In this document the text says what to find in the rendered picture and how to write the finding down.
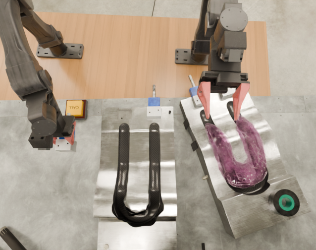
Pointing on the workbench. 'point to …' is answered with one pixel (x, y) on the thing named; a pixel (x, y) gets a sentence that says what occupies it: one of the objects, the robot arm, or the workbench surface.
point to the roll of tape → (276, 205)
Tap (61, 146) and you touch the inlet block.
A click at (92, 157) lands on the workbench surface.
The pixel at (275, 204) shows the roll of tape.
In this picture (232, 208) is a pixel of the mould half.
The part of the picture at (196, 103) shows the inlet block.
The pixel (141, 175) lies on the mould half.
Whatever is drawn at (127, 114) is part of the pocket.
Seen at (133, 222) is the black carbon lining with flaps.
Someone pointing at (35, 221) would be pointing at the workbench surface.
